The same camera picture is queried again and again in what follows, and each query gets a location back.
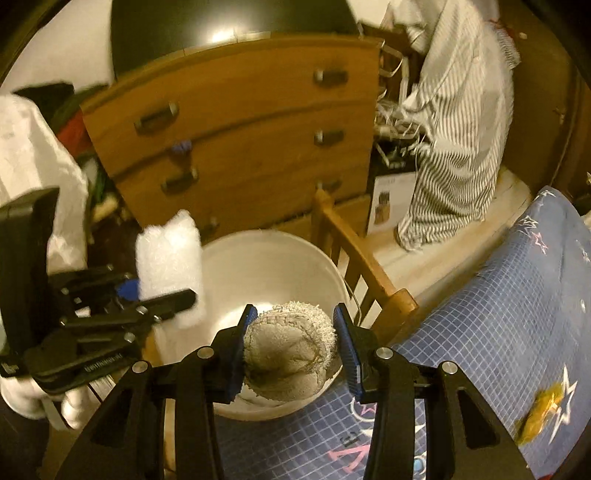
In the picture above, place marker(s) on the cardboard box with picture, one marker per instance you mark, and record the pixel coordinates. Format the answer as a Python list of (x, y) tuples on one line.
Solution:
[(390, 203)]

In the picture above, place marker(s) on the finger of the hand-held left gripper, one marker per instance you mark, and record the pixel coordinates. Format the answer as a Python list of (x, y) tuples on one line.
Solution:
[(157, 304), (92, 279)]

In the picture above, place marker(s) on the white foam piece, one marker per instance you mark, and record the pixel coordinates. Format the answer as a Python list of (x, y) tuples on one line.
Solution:
[(168, 258)]

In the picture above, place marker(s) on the white plastic bucket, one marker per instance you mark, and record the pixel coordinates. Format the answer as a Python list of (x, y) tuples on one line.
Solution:
[(270, 272)]

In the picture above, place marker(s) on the black glossy round panel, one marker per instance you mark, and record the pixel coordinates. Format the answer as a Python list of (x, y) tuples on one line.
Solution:
[(231, 27)]

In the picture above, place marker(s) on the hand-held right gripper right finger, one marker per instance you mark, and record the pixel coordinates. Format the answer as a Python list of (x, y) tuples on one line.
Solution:
[(349, 353)]

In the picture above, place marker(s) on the yellow plastic wrapper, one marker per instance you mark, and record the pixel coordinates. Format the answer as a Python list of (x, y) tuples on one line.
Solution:
[(540, 413)]

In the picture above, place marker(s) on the white plastic bag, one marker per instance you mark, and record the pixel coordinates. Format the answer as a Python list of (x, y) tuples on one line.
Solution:
[(32, 157)]

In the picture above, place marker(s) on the dark cloth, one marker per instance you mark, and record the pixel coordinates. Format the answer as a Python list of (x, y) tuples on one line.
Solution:
[(46, 99)]

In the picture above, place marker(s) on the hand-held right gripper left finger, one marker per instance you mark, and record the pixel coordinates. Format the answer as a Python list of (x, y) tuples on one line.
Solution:
[(240, 344)]

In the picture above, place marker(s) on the wooden door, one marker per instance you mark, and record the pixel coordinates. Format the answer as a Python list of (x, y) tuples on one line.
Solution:
[(545, 92)]

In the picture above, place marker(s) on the person's left hand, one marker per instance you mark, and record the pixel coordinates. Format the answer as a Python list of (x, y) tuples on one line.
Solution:
[(27, 399)]

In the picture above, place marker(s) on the striped hanging cloth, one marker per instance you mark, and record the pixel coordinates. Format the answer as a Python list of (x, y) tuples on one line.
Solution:
[(461, 115)]

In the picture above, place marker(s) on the wooden chest of drawers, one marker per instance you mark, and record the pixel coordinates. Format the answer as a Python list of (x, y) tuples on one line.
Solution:
[(254, 115)]

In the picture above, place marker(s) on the round cloth pad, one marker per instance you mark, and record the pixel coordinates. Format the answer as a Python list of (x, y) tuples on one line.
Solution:
[(286, 357)]

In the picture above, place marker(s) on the blue printed blanket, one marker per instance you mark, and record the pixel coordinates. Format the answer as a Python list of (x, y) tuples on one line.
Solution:
[(485, 323)]

